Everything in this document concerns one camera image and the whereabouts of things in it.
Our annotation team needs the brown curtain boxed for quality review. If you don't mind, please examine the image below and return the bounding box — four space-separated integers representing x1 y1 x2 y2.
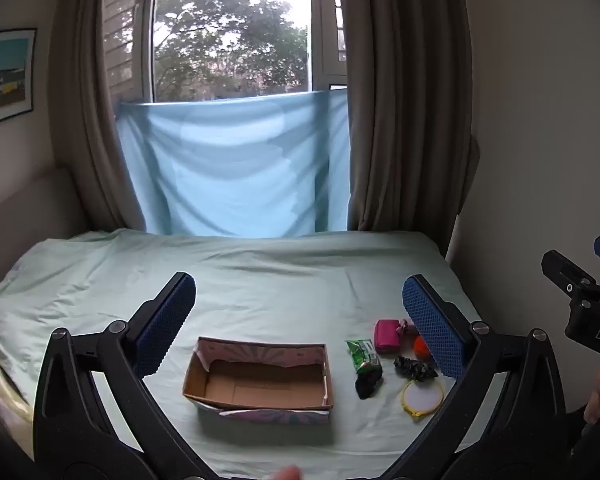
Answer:
339 0 481 234
49 0 150 234

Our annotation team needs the dark patterned scrunchie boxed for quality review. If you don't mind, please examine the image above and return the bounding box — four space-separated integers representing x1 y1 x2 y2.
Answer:
393 355 440 382

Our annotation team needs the cardboard box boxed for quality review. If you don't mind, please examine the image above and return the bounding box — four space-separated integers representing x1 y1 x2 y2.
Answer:
182 337 336 424

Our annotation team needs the window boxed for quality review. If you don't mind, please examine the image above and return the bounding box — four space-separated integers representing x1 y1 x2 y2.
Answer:
102 0 349 104

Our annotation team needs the black sock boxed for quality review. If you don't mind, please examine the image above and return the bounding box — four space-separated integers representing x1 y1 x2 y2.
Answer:
354 369 385 401

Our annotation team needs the framed wall picture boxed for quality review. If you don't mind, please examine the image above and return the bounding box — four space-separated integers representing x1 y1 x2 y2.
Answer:
0 28 37 131

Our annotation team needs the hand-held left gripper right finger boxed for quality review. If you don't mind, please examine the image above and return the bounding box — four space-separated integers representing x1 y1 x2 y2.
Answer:
401 274 567 480

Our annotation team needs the yellow rimmed white mesh bag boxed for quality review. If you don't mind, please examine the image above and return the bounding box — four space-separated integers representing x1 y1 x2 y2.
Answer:
399 378 447 420

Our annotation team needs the green snack packet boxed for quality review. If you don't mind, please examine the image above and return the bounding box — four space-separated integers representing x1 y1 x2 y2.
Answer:
344 338 384 376

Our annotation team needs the beige padded panel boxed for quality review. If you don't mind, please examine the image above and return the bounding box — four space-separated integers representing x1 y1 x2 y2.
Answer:
0 167 88 293

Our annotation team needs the pink zip pouch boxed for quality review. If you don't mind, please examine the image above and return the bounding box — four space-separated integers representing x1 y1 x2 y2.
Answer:
373 318 402 355

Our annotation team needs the light blue hanging cloth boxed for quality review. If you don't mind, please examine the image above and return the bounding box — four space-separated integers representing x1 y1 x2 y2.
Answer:
115 88 351 239

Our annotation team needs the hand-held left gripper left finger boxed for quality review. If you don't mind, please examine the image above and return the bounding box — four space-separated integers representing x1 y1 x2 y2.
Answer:
32 271 197 480

